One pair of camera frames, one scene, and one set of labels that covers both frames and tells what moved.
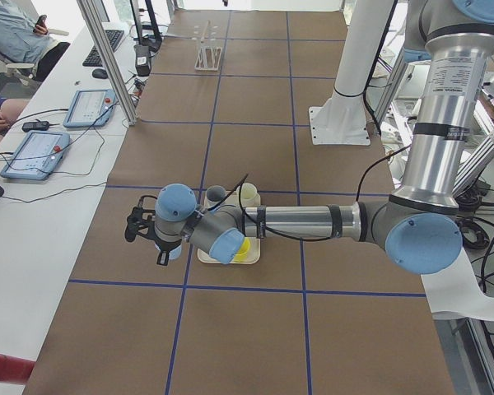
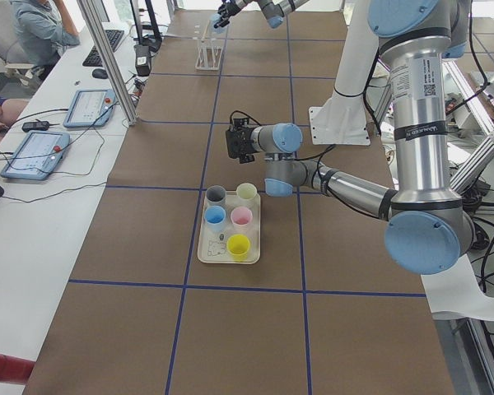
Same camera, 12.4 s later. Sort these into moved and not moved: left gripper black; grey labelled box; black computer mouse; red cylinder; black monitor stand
Moved: left gripper black
Not moved: grey labelled box; red cylinder; black monitor stand; black computer mouse
